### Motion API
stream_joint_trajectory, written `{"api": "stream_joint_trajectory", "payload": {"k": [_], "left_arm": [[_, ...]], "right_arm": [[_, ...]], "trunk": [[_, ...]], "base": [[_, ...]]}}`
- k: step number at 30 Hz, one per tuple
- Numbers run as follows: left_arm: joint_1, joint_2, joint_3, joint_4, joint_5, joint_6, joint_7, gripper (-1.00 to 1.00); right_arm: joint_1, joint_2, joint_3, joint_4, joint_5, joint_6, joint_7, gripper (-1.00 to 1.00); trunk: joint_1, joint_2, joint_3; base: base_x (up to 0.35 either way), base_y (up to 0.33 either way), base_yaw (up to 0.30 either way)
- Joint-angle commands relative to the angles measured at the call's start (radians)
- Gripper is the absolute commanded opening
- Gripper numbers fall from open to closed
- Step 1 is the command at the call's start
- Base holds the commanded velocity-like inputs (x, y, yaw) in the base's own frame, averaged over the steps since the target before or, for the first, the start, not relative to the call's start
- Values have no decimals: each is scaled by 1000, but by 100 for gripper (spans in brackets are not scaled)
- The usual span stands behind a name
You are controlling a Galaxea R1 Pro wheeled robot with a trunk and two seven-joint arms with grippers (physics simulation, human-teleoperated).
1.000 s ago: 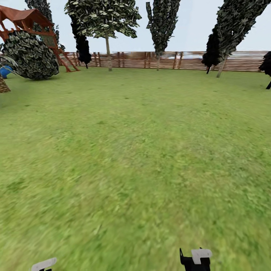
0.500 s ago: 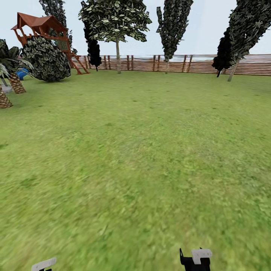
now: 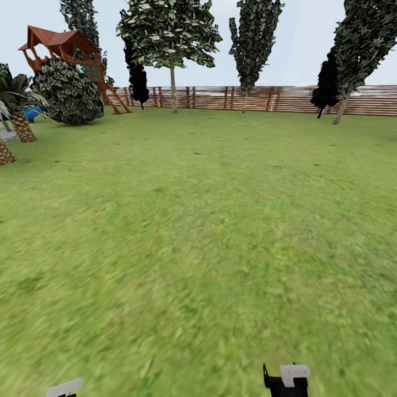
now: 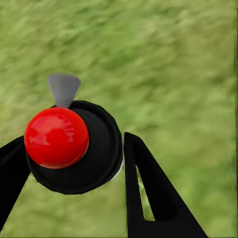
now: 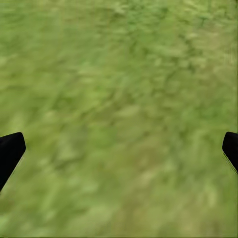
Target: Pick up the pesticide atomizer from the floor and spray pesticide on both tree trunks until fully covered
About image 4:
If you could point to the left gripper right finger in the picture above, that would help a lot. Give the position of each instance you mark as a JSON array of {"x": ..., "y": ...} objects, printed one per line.
[{"x": 173, "y": 219}]

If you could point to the pesticide atomizer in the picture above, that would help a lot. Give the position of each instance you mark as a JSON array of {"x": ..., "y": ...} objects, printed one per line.
[{"x": 75, "y": 146}]

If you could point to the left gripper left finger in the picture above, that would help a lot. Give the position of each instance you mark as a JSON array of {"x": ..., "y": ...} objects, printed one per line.
[{"x": 14, "y": 172}]

